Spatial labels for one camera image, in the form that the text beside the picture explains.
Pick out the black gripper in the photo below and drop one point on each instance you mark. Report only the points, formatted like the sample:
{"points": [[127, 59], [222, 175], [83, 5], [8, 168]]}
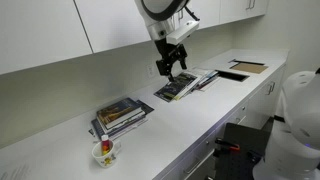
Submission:
{"points": [[170, 54]]}

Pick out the red and yellow tube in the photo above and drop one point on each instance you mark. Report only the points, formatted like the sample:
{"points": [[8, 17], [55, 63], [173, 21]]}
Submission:
{"points": [[105, 144]]}

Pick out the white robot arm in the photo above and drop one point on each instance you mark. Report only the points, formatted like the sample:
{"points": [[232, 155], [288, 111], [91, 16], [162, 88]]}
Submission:
{"points": [[293, 148]]}

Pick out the dark magazine on counter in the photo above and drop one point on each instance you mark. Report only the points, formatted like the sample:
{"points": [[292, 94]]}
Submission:
{"points": [[172, 89]]}

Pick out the white floral mug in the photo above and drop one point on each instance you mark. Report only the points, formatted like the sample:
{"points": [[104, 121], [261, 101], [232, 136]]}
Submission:
{"points": [[110, 158]]}

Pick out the spread pile of magazines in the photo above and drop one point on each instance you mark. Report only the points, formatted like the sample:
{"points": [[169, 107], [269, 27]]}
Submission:
{"points": [[202, 75]]}

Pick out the top dark cover book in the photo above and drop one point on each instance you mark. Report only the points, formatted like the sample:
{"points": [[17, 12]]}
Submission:
{"points": [[116, 114]]}

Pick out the stack of books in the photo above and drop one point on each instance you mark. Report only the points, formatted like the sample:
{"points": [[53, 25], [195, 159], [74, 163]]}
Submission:
{"points": [[100, 129]]}

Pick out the brown cardboard sheet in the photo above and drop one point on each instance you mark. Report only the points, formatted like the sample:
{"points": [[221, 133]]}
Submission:
{"points": [[251, 67]]}

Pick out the white lower cabinet drawers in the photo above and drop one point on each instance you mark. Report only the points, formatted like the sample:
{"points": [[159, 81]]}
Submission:
{"points": [[221, 106]]}

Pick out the black cart with clamp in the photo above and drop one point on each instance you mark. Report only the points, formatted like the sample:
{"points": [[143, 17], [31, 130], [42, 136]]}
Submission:
{"points": [[239, 150]]}

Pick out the white upper cabinets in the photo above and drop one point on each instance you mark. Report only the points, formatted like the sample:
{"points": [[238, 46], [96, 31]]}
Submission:
{"points": [[40, 32]]}

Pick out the white wall outlet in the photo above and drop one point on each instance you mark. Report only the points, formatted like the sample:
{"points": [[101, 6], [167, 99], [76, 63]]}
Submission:
{"points": [[150, 70]]}

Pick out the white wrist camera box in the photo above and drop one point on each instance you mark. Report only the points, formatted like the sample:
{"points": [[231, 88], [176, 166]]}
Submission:
{"points": [[182, 32]]}

